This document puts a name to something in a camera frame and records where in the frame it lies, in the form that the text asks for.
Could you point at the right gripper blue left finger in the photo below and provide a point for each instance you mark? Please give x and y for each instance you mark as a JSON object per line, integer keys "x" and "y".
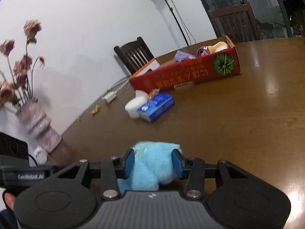
{"x": 112, "y": 169}

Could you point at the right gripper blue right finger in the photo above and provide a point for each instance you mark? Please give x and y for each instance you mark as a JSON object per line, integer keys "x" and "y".
{"x": 193, "y": 170}

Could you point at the light blue plush toy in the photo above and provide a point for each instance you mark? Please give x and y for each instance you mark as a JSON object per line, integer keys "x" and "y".
{"x": 152, "y": 167}

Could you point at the blue tissue pack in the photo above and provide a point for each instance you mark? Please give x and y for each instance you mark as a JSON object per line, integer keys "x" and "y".
{"x": 155, "y": 107}

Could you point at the white foam sponge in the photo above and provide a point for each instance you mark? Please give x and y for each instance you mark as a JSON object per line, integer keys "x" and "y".
{"x": 132, "y": 106}

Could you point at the purple knitted cloth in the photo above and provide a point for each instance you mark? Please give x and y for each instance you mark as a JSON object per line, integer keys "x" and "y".
{"x": 181, "y": 56}

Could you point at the pink satin pouch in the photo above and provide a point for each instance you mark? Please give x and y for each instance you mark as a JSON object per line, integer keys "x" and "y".
{"x": 203, "y": 51}

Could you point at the yellow plush toy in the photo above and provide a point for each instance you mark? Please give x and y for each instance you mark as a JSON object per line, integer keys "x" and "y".
{"x": 219, "y": 46}

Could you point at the brown layered sponge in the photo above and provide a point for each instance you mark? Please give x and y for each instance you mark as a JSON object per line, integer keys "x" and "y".
{"x": 168, "y": 63}

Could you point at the person left hand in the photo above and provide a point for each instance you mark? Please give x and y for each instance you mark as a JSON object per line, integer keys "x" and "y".
{"x": 9, "y": 200}

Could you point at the pink glitter vase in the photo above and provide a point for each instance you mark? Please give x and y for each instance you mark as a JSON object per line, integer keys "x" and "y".
{"x": 38, "y": 125}

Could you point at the small yellow candy pile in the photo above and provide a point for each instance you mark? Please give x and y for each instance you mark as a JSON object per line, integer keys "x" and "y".
{"x": 95, "y": 110}

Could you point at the dried pink roses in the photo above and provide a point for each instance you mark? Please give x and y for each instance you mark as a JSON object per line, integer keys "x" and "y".
{"x": 19, "y": 89}

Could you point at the red cardboard box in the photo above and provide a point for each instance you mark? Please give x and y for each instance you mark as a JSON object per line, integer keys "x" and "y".
{"x": 201, "y": 69}

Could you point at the dark wooden chair left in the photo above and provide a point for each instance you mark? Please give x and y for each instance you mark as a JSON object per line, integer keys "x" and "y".
{"x": 134, "y": 55}

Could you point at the dark wooden chair by door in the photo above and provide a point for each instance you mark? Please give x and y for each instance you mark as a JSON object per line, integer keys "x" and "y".
{"x": 235, "y": 21}

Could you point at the studio light on stand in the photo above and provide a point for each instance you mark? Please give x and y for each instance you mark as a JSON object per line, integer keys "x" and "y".
{"x": 175, "y": 23}

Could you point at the white charger with cable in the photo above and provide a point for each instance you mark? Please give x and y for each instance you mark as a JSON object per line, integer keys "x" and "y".
{"x": 111, "y": 93}

